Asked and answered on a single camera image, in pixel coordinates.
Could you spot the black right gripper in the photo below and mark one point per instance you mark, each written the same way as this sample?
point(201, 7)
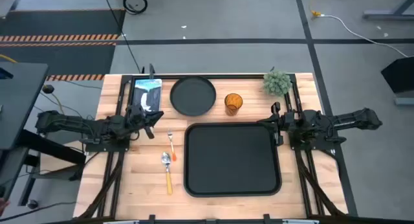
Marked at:
point(289, 121)

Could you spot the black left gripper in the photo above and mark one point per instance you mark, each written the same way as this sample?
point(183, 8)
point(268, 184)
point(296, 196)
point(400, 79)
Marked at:
point(139, 118)

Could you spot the black round plate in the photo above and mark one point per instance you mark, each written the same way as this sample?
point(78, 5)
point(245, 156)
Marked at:
point(193, 96)

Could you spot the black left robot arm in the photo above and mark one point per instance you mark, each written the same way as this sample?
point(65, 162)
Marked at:
point(74, 123)

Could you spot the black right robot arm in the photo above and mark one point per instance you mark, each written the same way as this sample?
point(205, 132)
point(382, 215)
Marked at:
point(349, 118)

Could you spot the black rectangular tray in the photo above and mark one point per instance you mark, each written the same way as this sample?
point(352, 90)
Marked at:
point(231, 159)

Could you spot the waterfall picture book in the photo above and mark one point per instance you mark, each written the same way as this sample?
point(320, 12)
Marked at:
point(147, 91)

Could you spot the small green artificial plant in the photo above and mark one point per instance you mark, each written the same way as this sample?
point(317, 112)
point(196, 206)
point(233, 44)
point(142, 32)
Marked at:
point(277, 83)

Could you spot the black round desk foot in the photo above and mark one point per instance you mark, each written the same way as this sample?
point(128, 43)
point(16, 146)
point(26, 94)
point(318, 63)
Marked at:
point(32, 204)
point(48, 89)

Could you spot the black hazard-striped floor mat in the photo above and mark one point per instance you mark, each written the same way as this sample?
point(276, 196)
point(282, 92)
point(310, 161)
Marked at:
point(61, 23)

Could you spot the black desk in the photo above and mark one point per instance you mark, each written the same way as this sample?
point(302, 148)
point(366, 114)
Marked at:
point(19, 97)

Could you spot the black angular stand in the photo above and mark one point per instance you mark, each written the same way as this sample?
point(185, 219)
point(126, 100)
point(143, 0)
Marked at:
point(399, 75)

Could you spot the grey table foot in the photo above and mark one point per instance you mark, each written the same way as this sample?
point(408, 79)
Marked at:
point(388, 14)

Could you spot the person's hand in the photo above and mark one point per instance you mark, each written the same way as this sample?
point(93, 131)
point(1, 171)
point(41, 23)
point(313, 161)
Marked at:
point(2, 205)

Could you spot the black aluminium table frame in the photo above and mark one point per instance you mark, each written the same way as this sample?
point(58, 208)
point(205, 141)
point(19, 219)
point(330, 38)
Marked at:
point(210, 76)

